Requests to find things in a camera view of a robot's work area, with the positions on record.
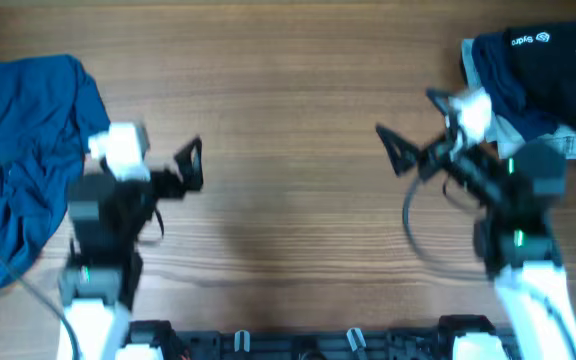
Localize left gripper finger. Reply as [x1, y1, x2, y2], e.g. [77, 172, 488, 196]
[88, 131, 110, 160]
[174, 136, 204, 192]

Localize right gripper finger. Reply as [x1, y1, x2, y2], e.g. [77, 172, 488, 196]
[426, 88, 456, 117]
[375, 124, 420, 177]

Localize blue t-shirt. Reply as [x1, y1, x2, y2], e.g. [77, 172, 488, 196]
[0, 55, 110, 290]

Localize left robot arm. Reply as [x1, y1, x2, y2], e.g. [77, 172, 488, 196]
[57, 133, 204, 359]

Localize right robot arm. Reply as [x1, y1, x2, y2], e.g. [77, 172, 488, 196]
[375, 88, 576, 359]

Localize navy blue folded garment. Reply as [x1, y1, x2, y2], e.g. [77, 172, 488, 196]
[471, 33, 558, 140]

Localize black garment with white logo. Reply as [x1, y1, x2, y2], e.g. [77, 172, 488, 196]
[503, 21, 576, 130]

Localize light grey denim shorts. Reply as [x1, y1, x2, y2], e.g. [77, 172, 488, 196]
[461, 39, 576, 160]

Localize left black cable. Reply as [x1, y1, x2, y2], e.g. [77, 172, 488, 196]
[0, 164, 82, 360]

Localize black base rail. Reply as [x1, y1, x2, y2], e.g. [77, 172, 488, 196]
[125, 315, 521, 360]

